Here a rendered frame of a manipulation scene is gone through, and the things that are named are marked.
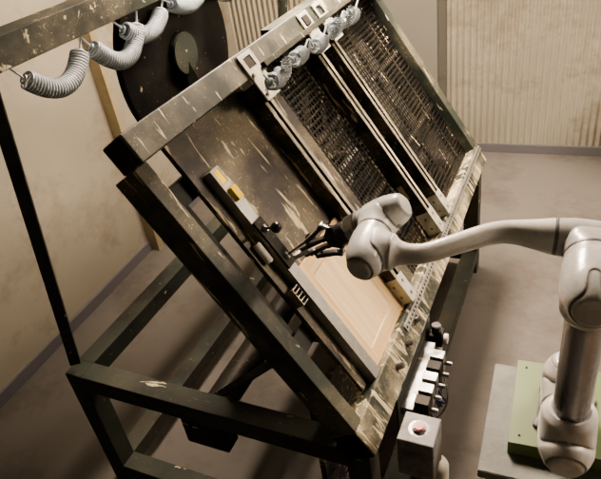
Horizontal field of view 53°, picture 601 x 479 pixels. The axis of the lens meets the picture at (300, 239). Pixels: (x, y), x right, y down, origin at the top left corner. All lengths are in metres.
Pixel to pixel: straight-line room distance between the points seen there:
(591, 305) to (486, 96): 4.15
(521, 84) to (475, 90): 0.37
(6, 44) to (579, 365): 1.85
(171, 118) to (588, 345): 1.31
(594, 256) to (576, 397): 0.45
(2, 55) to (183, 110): 0.54
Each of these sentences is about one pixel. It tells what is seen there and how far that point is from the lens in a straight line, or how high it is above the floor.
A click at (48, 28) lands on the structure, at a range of 2.19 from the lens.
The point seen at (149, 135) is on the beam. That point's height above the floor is 1.91.
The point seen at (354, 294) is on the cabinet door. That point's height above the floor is 1.09.
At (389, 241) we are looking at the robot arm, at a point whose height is 1.65.
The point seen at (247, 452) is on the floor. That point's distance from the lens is 3.28.
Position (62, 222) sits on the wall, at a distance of 4.21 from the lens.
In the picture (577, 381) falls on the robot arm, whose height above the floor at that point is 1.27.
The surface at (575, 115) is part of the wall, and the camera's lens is 5.57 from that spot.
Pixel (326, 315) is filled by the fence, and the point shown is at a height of 1.17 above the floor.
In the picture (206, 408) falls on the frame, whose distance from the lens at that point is 2.44.
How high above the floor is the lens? 2.55
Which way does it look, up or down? 33 degrees down
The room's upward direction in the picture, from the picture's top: 9 degrees counter-clockwise
